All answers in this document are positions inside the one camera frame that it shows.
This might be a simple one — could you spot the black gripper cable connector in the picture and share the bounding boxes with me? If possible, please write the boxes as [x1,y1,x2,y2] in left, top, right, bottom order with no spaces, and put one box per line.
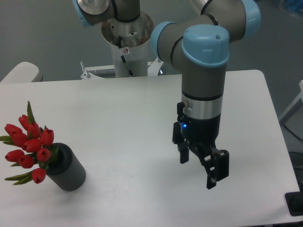
[177,102,185,122]

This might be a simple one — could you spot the black device at table edge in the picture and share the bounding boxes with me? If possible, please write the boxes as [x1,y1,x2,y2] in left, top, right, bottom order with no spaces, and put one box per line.
[285,192,303,217]

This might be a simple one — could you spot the red tulip bouquet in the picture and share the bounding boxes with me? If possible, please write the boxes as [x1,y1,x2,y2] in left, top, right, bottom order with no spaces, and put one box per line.
[0,102,59,185]

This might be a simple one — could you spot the white chair armrest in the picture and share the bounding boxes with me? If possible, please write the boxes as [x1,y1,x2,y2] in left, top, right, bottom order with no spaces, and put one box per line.
[0,61,43,84]

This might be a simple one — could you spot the dark grey ribbed vase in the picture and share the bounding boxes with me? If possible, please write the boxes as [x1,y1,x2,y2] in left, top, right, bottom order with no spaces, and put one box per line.
[46,143,86,191]

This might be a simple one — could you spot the white furniture frame at right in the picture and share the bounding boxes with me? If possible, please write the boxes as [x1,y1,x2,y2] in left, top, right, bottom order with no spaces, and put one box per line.
[278,80,303,125]

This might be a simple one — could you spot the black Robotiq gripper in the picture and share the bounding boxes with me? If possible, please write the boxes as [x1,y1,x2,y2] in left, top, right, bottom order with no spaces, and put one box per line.
[172,114,230,190]

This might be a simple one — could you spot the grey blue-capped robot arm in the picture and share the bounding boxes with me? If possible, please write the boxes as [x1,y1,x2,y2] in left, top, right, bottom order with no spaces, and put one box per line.
[73,0,261,189]

